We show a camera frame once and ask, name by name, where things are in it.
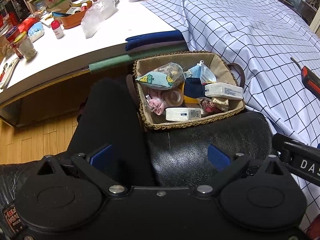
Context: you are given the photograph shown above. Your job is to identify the red snack packet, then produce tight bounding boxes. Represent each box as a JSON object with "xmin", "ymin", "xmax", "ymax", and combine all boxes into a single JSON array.
[{"xmin": 17, "ymin": 14, "xmax": 43, "ymax": 33}]

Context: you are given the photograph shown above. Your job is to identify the woven basket with fabric liner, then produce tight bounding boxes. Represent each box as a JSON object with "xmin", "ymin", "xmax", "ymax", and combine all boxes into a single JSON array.
[{"xmin": 126, "ymin": 51, "xmax": 247, "ymax": 130}]

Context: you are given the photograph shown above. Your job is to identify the clear bag of patterned items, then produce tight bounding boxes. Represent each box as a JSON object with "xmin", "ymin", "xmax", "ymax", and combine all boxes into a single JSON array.
[{"xmin": 155, "ymin": 62, "xmax": 192, "ymax": 87}]

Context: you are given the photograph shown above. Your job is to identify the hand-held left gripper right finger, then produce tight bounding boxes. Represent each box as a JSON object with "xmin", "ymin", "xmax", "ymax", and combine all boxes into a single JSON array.
[{"xmin": 196, "ymin": 144, "xmax": 293, "ymax": 196}]

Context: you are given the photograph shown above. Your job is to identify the blue mask pack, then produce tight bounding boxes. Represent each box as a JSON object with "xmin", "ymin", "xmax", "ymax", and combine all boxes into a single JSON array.
[{"xmin": 27, "ymin": 22, "xmax": 45, "ymax": 42}]

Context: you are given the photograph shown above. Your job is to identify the blue face mask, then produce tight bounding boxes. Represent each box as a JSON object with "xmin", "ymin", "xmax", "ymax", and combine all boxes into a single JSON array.
[{"xmin": 189, "ymin": 60, "xmax": 217, "ymax": 83}]

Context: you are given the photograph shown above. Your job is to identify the white tissue pack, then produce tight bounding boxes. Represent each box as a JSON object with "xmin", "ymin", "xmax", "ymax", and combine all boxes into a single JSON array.
[
  {"xmin": 204, "ymin": 82, "xmax": 244, "ymax": 100},
  {"xmin": 165, "ymin": 107, "xmax": 202, "ymax": 122}
]

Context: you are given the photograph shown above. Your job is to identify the red patterned cloth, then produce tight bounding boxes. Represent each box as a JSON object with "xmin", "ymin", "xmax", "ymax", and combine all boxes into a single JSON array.
[{"xmin": 306, "ymin": 220, "xmax": 320, "ymax": 240}]

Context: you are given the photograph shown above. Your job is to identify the person's leg in black pants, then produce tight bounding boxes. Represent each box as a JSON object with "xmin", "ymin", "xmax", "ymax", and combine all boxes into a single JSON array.
[{"xmin": 67, "ymin": 77, "xmax": 155, "ymax": 188}]

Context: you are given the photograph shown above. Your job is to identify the glass jar white contents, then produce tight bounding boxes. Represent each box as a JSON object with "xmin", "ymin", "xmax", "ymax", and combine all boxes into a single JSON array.
[{"xmin": 14, "ymin": 32, "xmax": 37, "ymax": 61}]

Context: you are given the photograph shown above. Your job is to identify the tape roll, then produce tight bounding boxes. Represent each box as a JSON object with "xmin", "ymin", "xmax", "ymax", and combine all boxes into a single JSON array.
[{"xmin": 164, "ymin": 90, "xmax": 185, "ymax": 107}]

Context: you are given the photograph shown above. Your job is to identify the clear plastic bag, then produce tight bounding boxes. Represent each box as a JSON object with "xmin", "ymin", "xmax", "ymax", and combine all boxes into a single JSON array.
[{"xmin": 80, "ymin": 0, "xmax": 118, "ymax": 39}]

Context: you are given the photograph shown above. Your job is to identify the blue white checkered cloth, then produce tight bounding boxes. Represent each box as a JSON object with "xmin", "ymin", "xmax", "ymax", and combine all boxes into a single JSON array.
[{"xmin": 140, "ymin": 0, "xmax": 320, "ymax": 230}]

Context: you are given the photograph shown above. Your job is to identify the red label jar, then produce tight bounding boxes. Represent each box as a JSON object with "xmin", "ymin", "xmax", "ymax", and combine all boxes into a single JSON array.
[{"xmin": 5, "ymin": 26, "xmax": 24, "ymax": 59}]

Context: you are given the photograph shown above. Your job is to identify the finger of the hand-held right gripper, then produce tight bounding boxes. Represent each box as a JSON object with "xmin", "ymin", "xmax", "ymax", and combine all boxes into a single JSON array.
[{"xmin": 272, "ymin": 133, "xmax": 307, "ymax": 162}]

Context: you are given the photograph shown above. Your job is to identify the orange leather tray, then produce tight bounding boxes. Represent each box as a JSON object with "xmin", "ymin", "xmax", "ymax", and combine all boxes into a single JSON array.
[{"xmin": 61, "ymin": 1, "xmax": 93, "ymax": 30}]

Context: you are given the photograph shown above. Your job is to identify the navy and yellow cloth pouch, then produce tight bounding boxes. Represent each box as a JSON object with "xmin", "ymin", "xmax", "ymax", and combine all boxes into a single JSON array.
[{"xmin": 181, "ymin": 77, "xmax": 207, "ymax": 104}]

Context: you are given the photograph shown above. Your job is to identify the pink drawstring pouch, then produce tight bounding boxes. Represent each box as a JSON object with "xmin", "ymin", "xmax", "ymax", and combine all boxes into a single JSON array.
[{"xmin": 145, "ymin": 90, "xmax": 168, "ymax": 116}]

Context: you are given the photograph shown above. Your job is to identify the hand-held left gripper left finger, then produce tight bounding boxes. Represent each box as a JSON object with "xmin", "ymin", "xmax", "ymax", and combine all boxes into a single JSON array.
[{"xmin": 35, "ymin": 144, "xmax": 128, "ymax": 196}]

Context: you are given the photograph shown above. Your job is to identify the small white bottle red cap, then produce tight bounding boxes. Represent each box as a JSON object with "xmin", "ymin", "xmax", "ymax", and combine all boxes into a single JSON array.
[{"xmin": 51, "ymin": 20, "xmax": 64, "ymax": 39}]

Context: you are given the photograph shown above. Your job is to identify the navy foam mat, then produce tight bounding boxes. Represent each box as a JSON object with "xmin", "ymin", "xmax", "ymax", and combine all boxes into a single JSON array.
[{"xmin": 125, "ymin": 30, "xmax": 185, "ymax": 53}]

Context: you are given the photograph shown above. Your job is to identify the red polka dot fabric piece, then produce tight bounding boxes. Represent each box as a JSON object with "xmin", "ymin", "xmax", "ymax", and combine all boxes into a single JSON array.
[{"xmin": 197, "ymin": 97, "xmax": 223, "ymax": 114}]

